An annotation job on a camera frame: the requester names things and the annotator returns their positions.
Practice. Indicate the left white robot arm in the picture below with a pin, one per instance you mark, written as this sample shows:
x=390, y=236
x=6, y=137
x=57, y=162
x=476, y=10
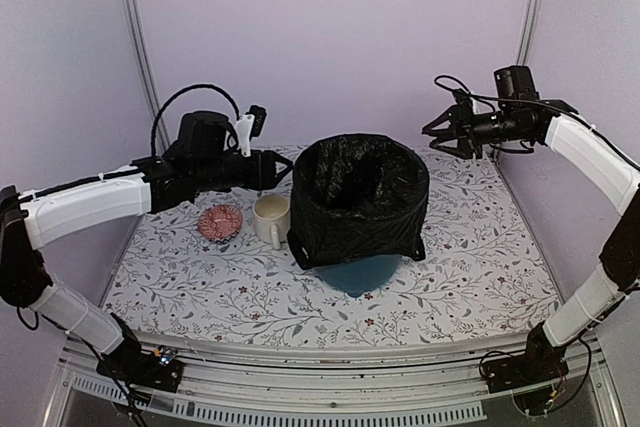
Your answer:
x=211, y=153

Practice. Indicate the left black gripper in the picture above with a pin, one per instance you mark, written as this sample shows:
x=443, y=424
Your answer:
x=263, y=175

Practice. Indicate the red patterned small bowl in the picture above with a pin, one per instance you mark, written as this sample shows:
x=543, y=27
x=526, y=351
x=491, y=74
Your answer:
x=220, y=223

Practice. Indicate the aluminium frame post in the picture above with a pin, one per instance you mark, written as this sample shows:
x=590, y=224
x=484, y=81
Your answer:
x=134, y=23
x=531, y=15

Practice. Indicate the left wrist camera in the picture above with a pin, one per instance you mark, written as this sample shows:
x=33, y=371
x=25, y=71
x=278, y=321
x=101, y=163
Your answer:
x=249, y=126

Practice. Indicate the floral patterned table mat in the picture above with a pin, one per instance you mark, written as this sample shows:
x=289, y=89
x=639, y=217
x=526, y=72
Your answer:
x=482, y=276

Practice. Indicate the right aluminium frame post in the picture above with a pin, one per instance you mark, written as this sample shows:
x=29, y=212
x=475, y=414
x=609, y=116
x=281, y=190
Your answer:
x=531, y=15

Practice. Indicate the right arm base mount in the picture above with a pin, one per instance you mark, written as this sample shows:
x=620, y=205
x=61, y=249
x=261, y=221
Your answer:
x=540, y=362

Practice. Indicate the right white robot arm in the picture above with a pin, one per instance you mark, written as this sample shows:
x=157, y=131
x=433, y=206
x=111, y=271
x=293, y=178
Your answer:
x=517, y=113

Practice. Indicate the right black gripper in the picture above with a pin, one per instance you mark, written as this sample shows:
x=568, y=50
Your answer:
x=459, y=118

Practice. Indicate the left aluminium frame post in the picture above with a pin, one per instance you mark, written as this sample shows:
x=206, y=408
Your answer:
x=134, y=23

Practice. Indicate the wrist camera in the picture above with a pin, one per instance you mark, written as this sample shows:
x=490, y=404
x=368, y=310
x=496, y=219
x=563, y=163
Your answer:
x=465, y=101
x=249, y=126

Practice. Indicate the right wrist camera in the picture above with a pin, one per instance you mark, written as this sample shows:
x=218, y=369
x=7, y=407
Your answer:
x=465, y=101

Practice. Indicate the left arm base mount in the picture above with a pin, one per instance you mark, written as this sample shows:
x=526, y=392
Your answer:
x=159, y=369

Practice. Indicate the front aluminium rail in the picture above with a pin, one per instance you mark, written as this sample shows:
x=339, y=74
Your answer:
x=428, y=385

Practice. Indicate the cream ceramic mug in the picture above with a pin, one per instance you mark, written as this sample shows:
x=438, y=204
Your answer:
x=271, y=219

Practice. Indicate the teal plastic trash bin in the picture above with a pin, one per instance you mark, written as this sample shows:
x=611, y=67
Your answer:
x=361, y=276

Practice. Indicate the black plastic trash bag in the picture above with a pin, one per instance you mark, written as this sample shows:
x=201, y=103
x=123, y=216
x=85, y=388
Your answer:
x=356, y=196

